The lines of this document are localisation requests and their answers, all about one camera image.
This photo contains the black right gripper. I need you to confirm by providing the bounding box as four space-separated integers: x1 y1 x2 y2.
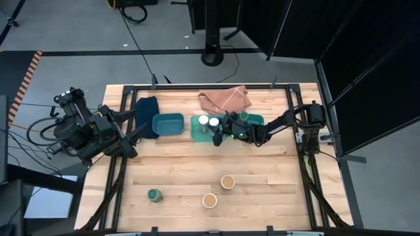
212 110 263 148

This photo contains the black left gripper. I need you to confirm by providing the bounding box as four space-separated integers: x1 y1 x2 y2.
96 104 148 159

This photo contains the spice jar white lid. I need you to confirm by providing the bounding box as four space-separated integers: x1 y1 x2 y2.
208 117 220 136
198 114 210 134

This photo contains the navy blue cloth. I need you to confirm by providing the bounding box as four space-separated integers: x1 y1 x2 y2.
134 95 161 140

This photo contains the salmon pink cloth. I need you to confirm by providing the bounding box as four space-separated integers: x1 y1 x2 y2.
198 85 253 115

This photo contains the translucent turquoise plastic bin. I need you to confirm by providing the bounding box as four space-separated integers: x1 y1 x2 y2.
190 113 230 143

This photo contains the teal plastic bin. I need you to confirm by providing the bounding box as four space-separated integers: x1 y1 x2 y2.
233 112 265 128

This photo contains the blue-grey plastic bin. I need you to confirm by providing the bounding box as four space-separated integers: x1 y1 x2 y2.
152 113 186 136

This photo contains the black pole stand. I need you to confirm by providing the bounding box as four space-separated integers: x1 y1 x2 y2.
200 0 225 68

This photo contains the black side table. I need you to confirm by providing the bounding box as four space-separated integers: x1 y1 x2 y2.
0 163 85 236

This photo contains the black partition panel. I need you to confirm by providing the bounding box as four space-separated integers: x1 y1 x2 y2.
187 0 242 35
267 0 420 62
314 29 420 157
238 0 293 56

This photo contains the white board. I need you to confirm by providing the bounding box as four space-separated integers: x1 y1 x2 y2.
24 174 79 220

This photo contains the orange black hazard tape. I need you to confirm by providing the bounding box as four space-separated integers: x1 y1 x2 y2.
8 50 43 124

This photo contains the grey partition foot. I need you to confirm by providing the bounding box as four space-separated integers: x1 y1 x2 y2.
339 153 368 164

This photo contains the black tripod leg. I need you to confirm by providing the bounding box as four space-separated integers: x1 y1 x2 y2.
0 0 27 45

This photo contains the black aluminium table frame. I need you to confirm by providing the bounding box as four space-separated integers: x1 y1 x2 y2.
77 83 352 232

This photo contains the long black floor cable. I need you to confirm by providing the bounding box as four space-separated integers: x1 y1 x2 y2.
117 6 156 77

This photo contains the coiled black cable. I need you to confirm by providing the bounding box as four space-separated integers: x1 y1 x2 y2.
121 3 148 25

